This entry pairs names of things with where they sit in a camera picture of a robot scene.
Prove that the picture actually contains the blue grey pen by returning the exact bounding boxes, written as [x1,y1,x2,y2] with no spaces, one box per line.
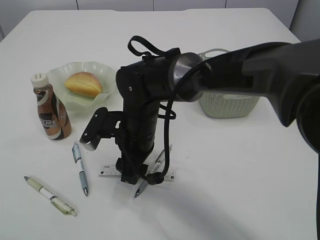
[72,141,89,197]

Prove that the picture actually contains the bread roll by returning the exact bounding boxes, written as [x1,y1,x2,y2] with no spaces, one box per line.
[64,71,103,98]

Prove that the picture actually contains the light green woven basket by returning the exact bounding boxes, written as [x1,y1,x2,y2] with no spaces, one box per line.
[197,48,261,119]

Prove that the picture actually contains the clear plastic ruler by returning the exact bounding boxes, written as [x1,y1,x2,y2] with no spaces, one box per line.
[98,165,176,182]

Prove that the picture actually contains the pale green wavy plate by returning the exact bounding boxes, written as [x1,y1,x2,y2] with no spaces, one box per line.
[47,61,116,112]

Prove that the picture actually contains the brown coffee bottle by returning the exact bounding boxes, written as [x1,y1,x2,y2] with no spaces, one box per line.
[30,73,72,140]

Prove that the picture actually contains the cream white pen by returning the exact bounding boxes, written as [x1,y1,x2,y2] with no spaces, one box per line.
[24,176,78,217]

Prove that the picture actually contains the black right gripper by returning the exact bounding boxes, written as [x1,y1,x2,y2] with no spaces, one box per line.
[115,151,148,185]

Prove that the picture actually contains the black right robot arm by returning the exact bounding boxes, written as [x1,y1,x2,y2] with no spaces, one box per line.
[116,36,320,185]

